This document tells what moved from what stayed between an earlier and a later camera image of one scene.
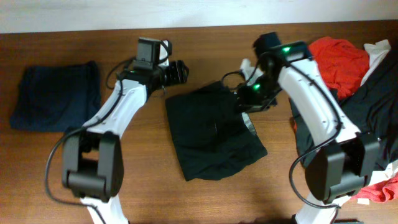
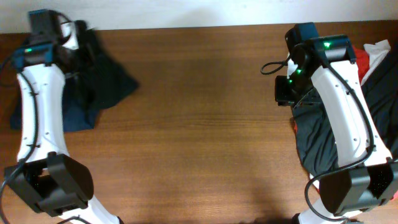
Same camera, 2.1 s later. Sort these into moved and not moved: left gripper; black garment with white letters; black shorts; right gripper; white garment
Moved: left gripper; right gripper; black shorts
Not moved: black garment with white letters; white garment
